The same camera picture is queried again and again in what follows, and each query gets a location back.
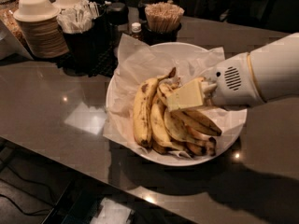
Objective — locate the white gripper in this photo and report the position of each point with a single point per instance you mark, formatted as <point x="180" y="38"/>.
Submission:
<point x="232" y="86"/>

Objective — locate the spotted banana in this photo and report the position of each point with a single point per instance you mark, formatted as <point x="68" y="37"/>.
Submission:
<point x="193" y="118"/>
<point x="177" y="130"/>
<point x="142" y="107"/>
<point x="162" y="141"/>

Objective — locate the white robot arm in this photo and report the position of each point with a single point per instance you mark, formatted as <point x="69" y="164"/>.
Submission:
<point x="275" y="68"/>

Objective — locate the white paper liner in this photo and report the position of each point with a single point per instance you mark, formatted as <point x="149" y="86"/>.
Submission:
<point x="138" y="62"/>

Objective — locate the black cup of stir sticks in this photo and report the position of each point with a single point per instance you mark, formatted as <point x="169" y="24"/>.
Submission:
<point x="163" y="22"/>

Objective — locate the small white-capped bottle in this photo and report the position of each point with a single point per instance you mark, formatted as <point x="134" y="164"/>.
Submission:
<point x="136" y="31"/>

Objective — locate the black mesh mat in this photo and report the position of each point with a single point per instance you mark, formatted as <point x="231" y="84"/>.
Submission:
<point x="106" y="64"/>

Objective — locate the black round lid container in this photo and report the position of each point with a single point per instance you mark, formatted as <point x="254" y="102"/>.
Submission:
<point x="118" y="17"/>

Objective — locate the black holder with wrapped cutlery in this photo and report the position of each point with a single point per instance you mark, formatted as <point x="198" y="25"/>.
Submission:
<point x="84" y="28"/>

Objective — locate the white paper on floor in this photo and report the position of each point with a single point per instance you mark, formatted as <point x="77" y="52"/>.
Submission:
<point x="111" y="212"/>

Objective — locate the stack of paper bowls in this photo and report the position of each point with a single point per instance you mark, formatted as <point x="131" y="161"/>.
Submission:
<point x="37" y="20"/>

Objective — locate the granola container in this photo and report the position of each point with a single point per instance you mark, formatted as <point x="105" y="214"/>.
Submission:
<point x="6" y="16"/>

